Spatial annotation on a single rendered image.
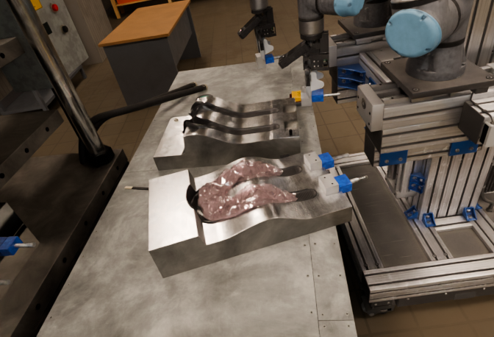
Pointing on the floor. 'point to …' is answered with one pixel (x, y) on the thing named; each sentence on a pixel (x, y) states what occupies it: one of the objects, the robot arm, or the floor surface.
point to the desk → (151, 49)
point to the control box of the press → (51, 13)
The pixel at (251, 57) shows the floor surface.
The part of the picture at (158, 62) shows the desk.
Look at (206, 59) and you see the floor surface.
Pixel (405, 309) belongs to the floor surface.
